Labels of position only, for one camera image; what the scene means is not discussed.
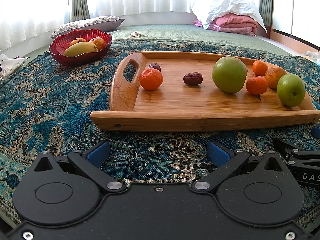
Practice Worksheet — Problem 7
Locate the crumpled plastic bag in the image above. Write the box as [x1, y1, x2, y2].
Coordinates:
[0, 54, 29, 80]

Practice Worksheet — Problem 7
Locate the green curtain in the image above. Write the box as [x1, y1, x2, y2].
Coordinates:
[69, 0, 90, 22]
[260, 0, 273, 27]

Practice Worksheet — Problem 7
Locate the green quilted mattress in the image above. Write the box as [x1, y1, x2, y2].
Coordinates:
[107, 24, 300, 55]

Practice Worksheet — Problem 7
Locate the floral pillow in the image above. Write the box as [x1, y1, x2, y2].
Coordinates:
[51, 16, 125, 39]

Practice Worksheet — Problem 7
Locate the white wardrobe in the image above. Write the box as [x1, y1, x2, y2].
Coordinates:
[272, 0, 320, 48]

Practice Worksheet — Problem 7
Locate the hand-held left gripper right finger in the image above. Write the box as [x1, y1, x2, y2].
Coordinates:
[191, 141, 288, 193]

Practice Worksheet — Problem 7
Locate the green apple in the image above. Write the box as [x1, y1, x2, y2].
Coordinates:
[277, 74, 306, 107]
[212, 56, 248, 94]

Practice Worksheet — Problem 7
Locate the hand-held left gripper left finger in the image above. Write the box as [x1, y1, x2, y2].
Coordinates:
[32, 141, 126, 193]

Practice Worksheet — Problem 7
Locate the orange mandarin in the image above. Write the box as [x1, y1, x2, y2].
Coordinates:
[252, 60, 269, 76]
[246, 76, 268, 100]
[139, 68, 163, 91]

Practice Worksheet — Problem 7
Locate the dull large orange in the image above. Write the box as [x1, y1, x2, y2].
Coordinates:
[265, 67, 287, 89]

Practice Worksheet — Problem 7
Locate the folded pink blanket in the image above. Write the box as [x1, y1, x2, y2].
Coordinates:
[194, 13, 259, 36]

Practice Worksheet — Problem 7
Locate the red ribbed bowl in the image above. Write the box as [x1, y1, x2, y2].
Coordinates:
[49, 29, 112, 66]

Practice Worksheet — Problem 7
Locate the teal patterned blanket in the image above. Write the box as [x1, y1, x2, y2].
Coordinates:
[0, 39, 320, 228]

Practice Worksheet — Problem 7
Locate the white duvet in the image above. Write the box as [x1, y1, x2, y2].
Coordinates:
[191, 0, 268, 32]

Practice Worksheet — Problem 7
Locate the yellow mango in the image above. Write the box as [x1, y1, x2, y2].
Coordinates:
[64, 42, 98, 57]

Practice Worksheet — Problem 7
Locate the wooden tray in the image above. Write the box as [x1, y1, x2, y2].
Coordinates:
[90, 51, 320, 132]

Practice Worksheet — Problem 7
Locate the clear plastic bag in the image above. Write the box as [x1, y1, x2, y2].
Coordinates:
[304, 51, 320, 63]

